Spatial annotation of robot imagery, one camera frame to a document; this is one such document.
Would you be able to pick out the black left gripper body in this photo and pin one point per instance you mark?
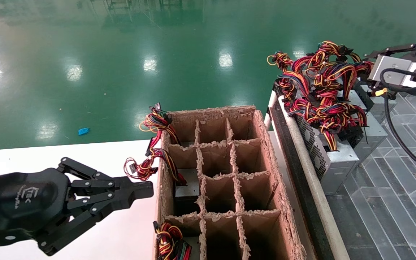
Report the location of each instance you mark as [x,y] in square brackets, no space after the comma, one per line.
[20,206]

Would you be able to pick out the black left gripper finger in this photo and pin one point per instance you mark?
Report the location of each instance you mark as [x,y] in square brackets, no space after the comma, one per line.
[135,189]
[114,204]

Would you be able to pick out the blue scrap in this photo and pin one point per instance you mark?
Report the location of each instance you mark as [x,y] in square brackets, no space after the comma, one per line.
[84,131]

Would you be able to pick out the short white tube rail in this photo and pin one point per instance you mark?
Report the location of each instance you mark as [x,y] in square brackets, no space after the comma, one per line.
[268,119]

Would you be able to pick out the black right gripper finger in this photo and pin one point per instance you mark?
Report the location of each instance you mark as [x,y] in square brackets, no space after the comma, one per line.
[374,87]
[395,50]

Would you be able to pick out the black frame beam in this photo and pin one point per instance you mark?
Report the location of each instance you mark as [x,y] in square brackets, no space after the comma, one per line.
[302,187]

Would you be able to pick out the brown divided cardboard box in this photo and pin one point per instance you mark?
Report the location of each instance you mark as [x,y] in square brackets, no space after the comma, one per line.
[215,130]

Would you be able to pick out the long white tube rail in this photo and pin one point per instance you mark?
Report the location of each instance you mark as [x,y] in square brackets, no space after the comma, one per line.
[312,173]

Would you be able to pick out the clear acrylic panel surface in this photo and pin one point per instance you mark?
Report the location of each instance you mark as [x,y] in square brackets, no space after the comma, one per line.
[410,202]

